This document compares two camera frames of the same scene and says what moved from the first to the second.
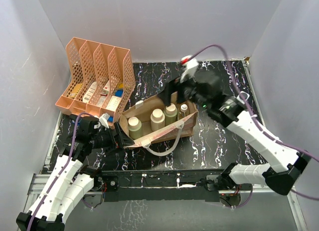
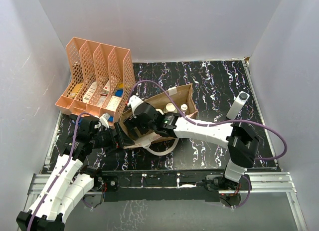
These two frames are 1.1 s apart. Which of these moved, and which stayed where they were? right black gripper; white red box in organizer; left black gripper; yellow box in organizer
Moved: right black gripper
Stayed: yellow box in organizer; white red box in organizer; left black gripper
